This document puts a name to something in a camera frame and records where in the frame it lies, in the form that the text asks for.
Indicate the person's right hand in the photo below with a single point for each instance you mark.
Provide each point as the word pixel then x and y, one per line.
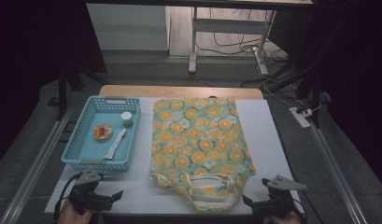
pixel 285 220

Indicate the blue plastic basket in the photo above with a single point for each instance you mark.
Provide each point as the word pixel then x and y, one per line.
pixel 86 149

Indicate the metal floor rail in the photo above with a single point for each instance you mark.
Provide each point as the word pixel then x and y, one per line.
pixel 338 177
pixel 36 165

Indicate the person's left hand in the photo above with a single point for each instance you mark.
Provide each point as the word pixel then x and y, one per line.
pixel 74 217

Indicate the orange print tote bag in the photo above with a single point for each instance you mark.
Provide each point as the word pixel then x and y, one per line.
pixel 198 146

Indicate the round tin with red centre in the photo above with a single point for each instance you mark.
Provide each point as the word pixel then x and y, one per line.
pixel 102 132

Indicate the white cabinet panel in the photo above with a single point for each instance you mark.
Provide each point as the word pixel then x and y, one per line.
pixel 126 28

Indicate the white tube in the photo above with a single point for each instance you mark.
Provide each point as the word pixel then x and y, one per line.
pixel 116 144

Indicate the white desk frame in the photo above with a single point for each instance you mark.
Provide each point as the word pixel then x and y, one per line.
pixel 229 26

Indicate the white table mat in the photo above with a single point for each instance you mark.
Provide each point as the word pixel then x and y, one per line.
pixel 266 137

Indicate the black stand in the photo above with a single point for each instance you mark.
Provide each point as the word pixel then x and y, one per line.
pixel 63 93
pixel 310 84

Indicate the small jar with white lid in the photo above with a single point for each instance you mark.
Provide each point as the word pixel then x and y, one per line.
pixel 127 118

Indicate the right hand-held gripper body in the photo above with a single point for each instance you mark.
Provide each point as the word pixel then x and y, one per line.
pixel 277 199

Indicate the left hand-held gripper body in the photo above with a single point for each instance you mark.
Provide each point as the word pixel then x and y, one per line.
pixel 86 193

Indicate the white power strip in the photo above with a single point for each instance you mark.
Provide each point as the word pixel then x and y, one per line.
pixel 300 117

